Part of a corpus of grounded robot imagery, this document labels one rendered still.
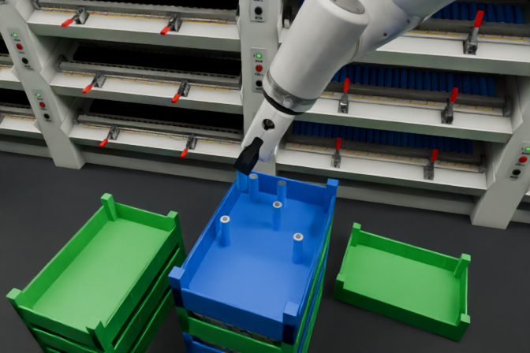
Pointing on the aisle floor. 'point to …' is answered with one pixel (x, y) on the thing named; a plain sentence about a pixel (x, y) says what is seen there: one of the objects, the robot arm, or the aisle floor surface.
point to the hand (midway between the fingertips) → (248, 159)
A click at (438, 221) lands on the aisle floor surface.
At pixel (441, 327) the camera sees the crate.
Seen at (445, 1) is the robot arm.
